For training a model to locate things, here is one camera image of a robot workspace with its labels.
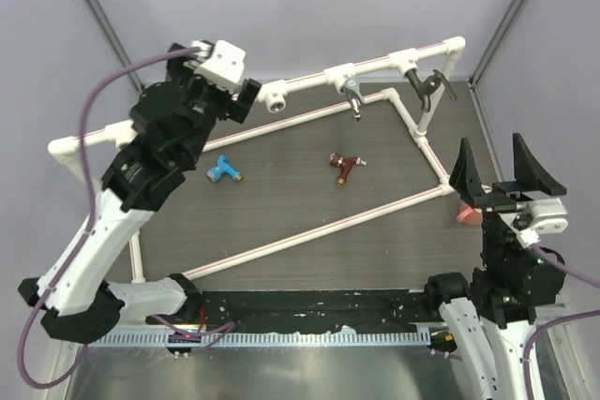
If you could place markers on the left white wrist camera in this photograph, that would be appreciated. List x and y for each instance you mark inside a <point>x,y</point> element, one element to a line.
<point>220,63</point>

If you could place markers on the blue plastic faucet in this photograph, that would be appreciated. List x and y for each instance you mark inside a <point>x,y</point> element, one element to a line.
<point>222,168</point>

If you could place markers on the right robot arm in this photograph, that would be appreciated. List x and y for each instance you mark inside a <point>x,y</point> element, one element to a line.
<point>492,315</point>

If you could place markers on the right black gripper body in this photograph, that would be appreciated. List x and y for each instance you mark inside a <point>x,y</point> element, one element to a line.
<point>503,199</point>

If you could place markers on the red-brown faucet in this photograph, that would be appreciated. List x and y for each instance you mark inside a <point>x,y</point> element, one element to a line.
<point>345,166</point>

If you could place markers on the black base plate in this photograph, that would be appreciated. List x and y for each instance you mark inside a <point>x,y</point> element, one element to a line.
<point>314,311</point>

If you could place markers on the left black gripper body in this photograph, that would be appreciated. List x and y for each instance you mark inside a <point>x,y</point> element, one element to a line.
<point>208,100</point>

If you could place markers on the pink small object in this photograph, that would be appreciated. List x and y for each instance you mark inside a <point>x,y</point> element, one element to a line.
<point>469,216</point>

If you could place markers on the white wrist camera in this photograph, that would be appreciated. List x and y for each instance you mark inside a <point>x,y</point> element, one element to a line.
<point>537,218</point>
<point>220,63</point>

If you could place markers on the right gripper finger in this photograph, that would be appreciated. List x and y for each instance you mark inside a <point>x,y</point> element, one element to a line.
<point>465,180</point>
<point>530,175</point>

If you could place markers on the chrome faucet on frame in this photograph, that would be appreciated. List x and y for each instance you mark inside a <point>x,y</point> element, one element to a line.
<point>350,88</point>

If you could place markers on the dark bronze faucet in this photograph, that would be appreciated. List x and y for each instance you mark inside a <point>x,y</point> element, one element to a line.
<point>425,89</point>

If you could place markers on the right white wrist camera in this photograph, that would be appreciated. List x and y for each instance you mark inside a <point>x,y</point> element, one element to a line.
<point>537,218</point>

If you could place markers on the slotted cable duct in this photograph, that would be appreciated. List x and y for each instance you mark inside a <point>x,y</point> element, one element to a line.
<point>158,338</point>

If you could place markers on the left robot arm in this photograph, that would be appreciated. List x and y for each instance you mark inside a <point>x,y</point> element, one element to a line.
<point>172,121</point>

